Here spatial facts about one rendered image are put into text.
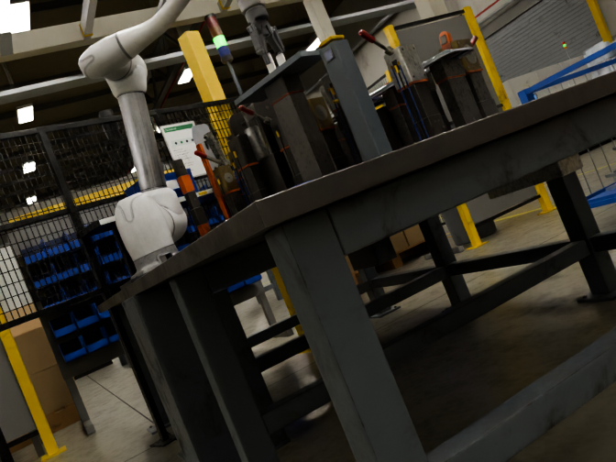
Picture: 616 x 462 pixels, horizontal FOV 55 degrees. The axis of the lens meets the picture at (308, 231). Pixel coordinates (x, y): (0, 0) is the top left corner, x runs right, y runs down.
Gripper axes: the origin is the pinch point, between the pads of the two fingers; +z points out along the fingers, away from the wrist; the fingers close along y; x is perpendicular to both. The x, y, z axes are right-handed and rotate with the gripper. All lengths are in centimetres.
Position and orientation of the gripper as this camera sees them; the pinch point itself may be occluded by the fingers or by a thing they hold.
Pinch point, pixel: (277, 65)
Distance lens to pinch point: 211.6
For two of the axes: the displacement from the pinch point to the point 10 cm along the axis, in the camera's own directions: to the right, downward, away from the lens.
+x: -7.4, 3.0, 6.0
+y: 5.6, -2.2, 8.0
